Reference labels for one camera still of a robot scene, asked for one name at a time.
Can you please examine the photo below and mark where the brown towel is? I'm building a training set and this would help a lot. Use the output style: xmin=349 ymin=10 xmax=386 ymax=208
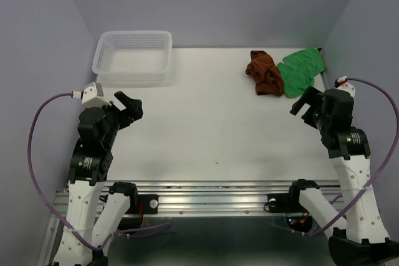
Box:
xmin=245 ymin=50 xmax=284 ymax=97

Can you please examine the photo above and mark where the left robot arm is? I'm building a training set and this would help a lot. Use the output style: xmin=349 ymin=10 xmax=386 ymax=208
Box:
xmin=53 ymin=92 xmax=143 ymax=265

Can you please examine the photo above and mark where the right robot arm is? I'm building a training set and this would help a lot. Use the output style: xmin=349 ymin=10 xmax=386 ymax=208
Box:
xmin=287 ymin=87 xmax=398 ymax=265

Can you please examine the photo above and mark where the green towel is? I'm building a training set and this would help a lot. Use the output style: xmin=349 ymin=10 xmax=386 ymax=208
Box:
xmin=277 ymin=48 xmax=325 ymax=98

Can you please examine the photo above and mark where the white plastic perforated basket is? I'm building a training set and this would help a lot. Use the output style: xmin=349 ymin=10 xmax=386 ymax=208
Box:
xmin=92 ymin=31 xmax=173 ymax=81

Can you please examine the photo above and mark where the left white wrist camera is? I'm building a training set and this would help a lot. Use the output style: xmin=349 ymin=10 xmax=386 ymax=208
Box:
xmin=72 ymin=82 xmax=111 ymax=108

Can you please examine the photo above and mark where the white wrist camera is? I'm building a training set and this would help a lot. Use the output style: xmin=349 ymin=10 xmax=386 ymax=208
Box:
xmin=72 ymin=82 xmax=111 ymax=108
xmin=334 ymin=76 xmax=355 ymax=98

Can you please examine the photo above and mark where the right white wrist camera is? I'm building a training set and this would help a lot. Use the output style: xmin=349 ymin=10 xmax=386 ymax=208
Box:
xmin=334 ymin=76 xmax=355 ymax=98

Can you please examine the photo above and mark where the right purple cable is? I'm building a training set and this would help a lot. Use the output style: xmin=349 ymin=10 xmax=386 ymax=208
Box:
xmin=264 ymin=77 xmax=399 ymax=238

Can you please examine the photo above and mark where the purple cable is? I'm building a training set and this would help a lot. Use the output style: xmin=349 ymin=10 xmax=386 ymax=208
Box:
xmin=264 ymin=77 xmax=399 ymax=238
xmin=27 ymin=91 xmax=172 ymax=253

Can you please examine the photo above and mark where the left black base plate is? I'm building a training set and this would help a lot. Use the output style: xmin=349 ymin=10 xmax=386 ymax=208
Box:
xmin=126 ymin=194 xmax=159 ymax=216

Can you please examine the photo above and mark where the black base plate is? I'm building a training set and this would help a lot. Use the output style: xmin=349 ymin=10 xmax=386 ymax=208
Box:
xmin=126 ymin=194 xmax=159 ymax=216
xmin=264 ymin=193 xmax=302 ymax=213

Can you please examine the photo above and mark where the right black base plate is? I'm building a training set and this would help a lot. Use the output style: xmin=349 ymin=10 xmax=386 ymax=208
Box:
xmin=264 ymin=193 xmax=302 ymax=213

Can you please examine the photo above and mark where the aluminium rail frame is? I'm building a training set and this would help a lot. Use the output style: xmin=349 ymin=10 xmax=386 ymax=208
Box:
xmin=36 ymin=180 xmax=375 ymax=266

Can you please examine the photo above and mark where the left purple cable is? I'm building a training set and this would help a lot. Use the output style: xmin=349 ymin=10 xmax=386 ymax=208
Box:
xmin=27 ymin=91 xmax=172 ymax=253

